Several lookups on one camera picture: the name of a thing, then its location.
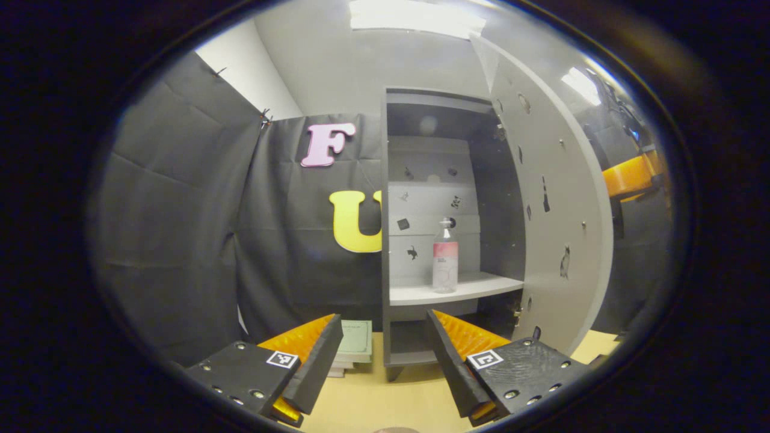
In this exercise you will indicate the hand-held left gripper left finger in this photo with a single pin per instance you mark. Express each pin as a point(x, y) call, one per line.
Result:
point(319, 367)

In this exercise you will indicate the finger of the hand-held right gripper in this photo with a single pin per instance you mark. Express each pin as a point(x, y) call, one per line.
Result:
point(631, 175)

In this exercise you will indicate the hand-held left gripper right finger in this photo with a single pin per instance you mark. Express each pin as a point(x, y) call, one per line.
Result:
point(451, 367)

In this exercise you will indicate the grey cabinet door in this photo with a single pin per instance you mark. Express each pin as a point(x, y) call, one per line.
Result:
point(565, 198)

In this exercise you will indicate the clear bottle with pink label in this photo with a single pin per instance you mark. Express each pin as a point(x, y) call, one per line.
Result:
point(445, 264)

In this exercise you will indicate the grey cabinet shelf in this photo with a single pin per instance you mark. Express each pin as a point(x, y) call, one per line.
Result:
point(415, 294)

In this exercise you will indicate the white book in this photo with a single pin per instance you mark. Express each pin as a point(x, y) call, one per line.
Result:
point(349, 368)

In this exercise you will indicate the green notebook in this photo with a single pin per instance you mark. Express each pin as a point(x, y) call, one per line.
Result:
point(356, 340)

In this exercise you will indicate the small ceiling light panel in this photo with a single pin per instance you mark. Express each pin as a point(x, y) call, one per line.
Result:
point(579, 84)

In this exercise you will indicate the black backdrop cloth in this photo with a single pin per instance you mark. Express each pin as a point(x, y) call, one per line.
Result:
point(180, 210)

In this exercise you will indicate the long ceiling light panel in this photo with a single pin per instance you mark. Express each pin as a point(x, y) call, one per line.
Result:
point(415, 18)

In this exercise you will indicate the metal cloth clip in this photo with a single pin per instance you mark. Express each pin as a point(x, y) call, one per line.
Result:
point(264, 117)
point(219, 71)

